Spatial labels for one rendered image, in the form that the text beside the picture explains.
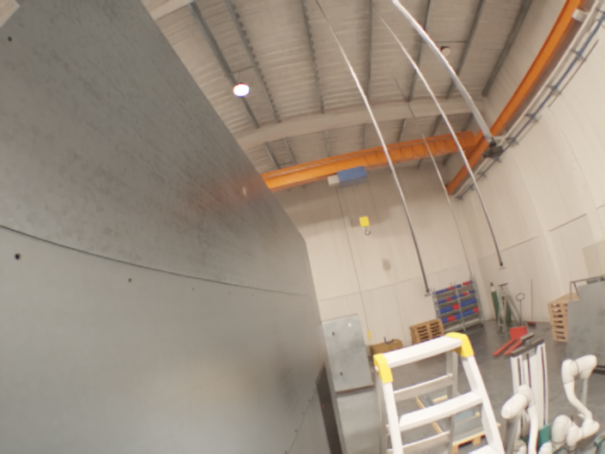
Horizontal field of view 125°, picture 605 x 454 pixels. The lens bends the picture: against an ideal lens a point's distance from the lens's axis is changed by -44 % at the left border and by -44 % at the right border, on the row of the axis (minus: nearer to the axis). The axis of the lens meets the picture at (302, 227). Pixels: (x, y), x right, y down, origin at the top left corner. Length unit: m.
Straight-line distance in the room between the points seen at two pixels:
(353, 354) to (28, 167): 7.60
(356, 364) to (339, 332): 1.01
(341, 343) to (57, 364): 7.45
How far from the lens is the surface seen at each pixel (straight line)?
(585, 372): 2.63
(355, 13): 6.73
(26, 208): 0.31
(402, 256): 12.30
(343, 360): 7.71
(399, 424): 1.01
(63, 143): 0.37
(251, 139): 8.75
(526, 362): 2.63
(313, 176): 8.96
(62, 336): 0.32
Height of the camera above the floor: 2.56
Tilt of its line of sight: 17 degrees up
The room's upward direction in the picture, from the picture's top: 11 degrees counter-clockwise
